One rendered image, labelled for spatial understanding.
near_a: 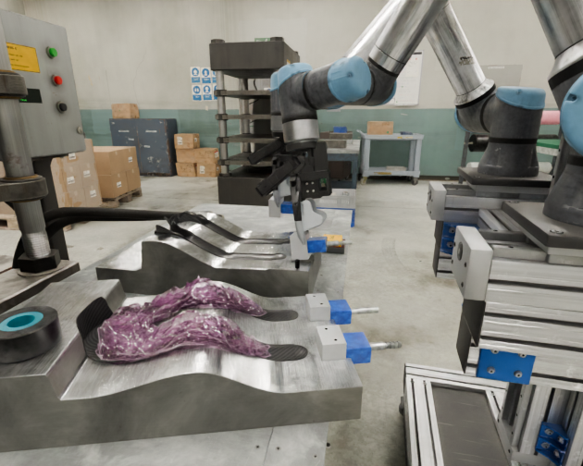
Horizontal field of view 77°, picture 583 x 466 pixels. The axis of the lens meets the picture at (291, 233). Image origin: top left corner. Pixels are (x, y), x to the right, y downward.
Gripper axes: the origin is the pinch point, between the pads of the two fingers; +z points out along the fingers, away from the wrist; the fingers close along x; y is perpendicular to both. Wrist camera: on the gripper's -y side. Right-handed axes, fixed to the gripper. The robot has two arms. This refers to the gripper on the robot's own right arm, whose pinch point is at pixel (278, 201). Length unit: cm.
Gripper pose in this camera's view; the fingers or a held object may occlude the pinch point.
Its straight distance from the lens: 110.2
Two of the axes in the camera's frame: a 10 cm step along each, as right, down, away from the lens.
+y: 9.8, 0.6, -1.7
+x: 1.8, -3.0, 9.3
